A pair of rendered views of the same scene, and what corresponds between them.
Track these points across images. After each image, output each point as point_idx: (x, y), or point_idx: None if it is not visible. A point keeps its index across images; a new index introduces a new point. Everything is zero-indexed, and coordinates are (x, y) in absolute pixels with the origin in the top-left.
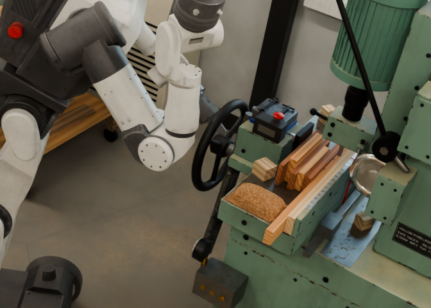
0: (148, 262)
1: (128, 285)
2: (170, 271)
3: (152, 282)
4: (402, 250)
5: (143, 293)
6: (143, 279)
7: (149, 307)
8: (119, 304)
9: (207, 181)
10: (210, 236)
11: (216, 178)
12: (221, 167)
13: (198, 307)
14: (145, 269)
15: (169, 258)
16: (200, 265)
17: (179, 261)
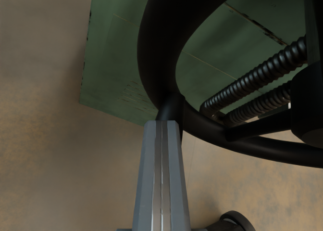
0: (22, 228)
1: (70, 229)
2: (31, 198)
3: (56, 209)
4: None
5: (76, 210)
6: (55, 220)
7: (91, 196)
8: (98, 224)
9: (256, 143)
10: (245, 122)
11: (224, 128)
12: (194, 122)
13: (75, 154)
14: (36, 224)
15: (7, 208)
16: (9, 170)
17: (9, 195)
